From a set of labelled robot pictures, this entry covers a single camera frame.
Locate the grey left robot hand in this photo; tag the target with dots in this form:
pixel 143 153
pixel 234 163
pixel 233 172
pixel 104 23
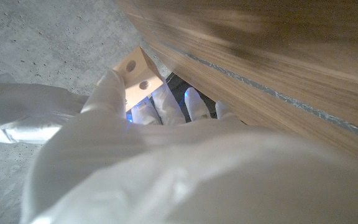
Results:
pixel 182 168

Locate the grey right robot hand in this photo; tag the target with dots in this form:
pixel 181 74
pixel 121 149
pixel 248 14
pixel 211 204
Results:
pixel 23 112

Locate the wooden block with holes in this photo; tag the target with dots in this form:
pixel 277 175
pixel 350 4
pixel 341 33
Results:
pixel 138 77

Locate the grey tape outline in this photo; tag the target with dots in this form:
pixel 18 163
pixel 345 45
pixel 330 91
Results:
pixel 275 93

